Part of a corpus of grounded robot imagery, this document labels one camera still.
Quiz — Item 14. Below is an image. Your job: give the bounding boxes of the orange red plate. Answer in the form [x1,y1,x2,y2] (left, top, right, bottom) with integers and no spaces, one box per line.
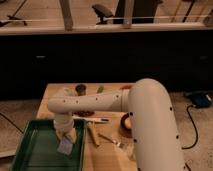
[120,85,132,89]

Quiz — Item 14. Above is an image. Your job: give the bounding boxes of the blue sponge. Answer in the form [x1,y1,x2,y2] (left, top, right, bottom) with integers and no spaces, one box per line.
[57,137,73,155]

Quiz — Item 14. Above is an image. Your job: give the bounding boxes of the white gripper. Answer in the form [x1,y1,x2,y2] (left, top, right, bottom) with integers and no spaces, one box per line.
[54,114,77,143]

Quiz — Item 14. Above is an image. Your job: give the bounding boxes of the green plastic tray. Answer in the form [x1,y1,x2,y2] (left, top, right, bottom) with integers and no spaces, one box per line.
[10,119,86,171]

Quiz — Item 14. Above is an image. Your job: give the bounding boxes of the dark bowl with orange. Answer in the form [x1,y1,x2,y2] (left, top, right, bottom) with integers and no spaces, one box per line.
[120,113,131,132]

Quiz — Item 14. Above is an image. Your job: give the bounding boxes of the blue black floor device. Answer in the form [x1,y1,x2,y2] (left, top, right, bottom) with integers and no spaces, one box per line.
[187,92,212,108]

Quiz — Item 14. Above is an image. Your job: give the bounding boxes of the metal fork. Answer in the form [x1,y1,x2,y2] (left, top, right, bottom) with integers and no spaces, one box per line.
[98,133,125,149]

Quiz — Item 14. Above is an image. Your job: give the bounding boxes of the dark metal cup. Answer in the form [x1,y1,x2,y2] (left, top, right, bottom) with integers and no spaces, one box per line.
[75,84,86,96]

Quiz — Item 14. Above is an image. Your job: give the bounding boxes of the black floor cable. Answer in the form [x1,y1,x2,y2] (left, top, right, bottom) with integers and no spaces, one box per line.
[181,105,200,171]

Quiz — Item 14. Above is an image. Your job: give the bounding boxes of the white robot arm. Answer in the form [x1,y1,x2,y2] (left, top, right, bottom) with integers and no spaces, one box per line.
[47,78,185,171]

